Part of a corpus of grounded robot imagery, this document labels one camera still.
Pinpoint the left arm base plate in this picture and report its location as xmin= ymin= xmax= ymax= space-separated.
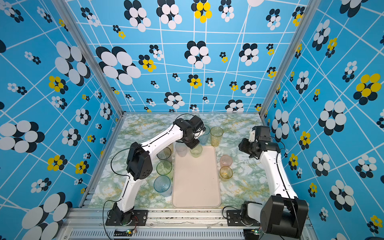
xmin=105 ymin=210 xmax=149 ymax=227

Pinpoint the light green textured cup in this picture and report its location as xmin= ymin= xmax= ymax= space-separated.
xmin=190 ymin=144 xmax=203 ymax=158

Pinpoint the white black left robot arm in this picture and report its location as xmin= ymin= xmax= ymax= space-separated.
xmin=111 ymin=115 xmax=206 ymax=224

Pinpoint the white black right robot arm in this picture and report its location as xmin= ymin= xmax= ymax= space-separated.
xmin=239 ymin=126 xmax=309 ymax=239

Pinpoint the beige rectangular tray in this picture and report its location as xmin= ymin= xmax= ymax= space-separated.
xmin=172 ymin=146 xmax=221 ymax=209

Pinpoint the clear frosted textured cup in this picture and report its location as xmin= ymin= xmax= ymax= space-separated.
xmin=175 ymin=143 xmax=189 ymax=157

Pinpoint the yellow clear tall glass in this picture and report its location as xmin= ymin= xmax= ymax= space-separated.
xmin=210 ymin=127 xmax=224 ymax=147

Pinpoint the blue clear tall glass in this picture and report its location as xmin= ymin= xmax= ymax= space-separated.
xmin=199 ymin=125 xmax=211 ymax=145

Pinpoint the small green circuit board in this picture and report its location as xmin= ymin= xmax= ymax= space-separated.
xmin=114 ymin=230 xmax=136 ymax=237

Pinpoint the amber short glass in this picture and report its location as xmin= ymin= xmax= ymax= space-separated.
xmin=219 ymin=166 xmax=233 ymax=181

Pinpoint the pink textured cup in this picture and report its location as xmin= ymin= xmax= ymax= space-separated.
xmin=220 ymin=155 xmax=233 ymax=168

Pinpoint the green clear glass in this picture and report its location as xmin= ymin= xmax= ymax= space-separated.
xmin=156 ymin=161 xmax=174 ymax=180

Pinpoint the grey smoky glass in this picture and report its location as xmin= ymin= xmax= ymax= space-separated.
xmin=157 ymin=147 xmax=173 ymax=163

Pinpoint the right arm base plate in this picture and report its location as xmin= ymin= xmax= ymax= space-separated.
xmin=225 ymin=210 xmax=261 ymax=228

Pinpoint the aluminium front frame rail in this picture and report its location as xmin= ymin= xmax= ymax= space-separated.
xmin=62 ymin=207 xmax=313 ymax=240

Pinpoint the blue clear glass front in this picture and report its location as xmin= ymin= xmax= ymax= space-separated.
xmin=154 ymin=176 xmax=172 ymax=197

